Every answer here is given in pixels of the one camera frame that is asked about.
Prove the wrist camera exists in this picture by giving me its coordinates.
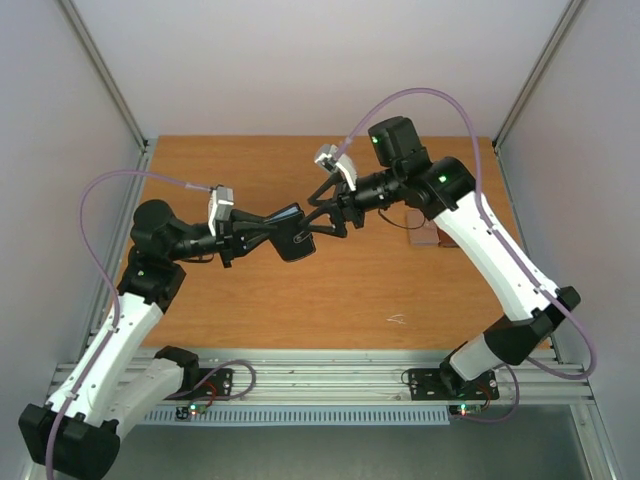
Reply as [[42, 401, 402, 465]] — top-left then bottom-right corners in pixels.
[[314, 144, 358, 191], [207, 185, 234, 237]]

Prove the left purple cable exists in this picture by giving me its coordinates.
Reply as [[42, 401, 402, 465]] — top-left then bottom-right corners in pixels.
[[44, 170, 216, 474]]

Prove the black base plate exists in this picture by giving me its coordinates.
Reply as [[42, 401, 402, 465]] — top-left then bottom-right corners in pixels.
[[167, 367, 234, 401], [401, 368, 500, 401]]

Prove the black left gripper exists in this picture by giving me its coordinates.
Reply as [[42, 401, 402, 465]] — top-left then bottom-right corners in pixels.
[[167, 209, 278, 268]]

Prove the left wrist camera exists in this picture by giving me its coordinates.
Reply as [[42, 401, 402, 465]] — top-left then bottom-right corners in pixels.
[[207, 185, 234, 237]]

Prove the beige leather card holder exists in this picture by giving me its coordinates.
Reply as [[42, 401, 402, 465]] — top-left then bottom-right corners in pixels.
[[405, 209, 439, 247]]

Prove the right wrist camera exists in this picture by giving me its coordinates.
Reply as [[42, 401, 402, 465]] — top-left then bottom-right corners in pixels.
[[314, 144, 358, 191]]

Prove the right circuit board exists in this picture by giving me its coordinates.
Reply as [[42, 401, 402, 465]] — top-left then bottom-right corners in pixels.
[[449, 403, 485, 417]]

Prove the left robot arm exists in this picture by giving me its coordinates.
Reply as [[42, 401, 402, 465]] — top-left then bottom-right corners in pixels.
[[18, 197, 276, 479]]

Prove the left circuit board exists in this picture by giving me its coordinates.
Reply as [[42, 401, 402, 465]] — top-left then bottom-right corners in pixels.
[[174, 404, 208, 421]]

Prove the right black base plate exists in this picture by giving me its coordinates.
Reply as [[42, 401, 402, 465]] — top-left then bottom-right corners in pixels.
[[401, 368, 500, 401]]

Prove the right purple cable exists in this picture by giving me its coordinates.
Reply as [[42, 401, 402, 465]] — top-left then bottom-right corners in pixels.
[[342, 87, 599, 379]]

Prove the circuit board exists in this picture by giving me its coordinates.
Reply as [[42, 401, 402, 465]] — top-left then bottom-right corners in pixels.
[[174, 404, 208, 421], [449, 403, 485, 417]]

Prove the aluminium rail frame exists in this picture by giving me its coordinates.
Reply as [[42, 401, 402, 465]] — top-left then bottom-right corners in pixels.
[[47, 347, 596, 406]]

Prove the grey slotted cable duct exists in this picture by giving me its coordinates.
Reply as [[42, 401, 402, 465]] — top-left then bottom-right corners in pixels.
[[141, 405, 450, 428]]

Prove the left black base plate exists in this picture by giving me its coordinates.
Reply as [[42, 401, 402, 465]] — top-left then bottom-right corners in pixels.
[[167, 367, 234, 401]]

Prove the purple cable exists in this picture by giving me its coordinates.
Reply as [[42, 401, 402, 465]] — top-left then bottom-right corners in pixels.
[[342, 87, 599, 379], [44, 170, 216, 474]]

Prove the brown leather card holder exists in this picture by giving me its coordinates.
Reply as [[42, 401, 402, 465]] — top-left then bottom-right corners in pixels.
[[437, 229, 458, 248]]

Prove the black leather card holder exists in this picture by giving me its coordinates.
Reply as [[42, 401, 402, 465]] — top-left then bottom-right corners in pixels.
[[264, 203, 316, 262]]

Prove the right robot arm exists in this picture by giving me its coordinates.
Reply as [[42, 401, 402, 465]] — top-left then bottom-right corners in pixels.
[[315, 116, 581, 397]]

